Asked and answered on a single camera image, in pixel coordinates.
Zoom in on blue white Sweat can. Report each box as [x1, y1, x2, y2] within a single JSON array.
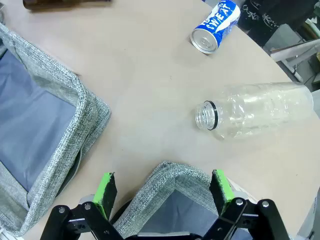
[[190, 0, 241, 55]]

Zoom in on white table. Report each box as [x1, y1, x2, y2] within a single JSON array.
[[269, 37, 320, 65]]

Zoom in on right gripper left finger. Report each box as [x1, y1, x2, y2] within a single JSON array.
[[39, 171, 125, 240]]

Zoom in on grey fabric basket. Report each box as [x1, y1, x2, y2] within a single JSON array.
[[0, 22, 112, 238], [109, 160, 261, 240]]

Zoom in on clear capless plastic bottle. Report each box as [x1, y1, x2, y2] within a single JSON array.
[[194, 82, 315, 141]]

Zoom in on black garment with white print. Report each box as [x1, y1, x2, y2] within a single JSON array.
[[237, 0, 320, 48]]

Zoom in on slim brown glass bottle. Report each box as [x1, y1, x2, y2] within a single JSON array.
[[22, 0, 112, 11]]

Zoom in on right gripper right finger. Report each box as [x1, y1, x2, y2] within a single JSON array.
[[202, 169, 291, 240]]

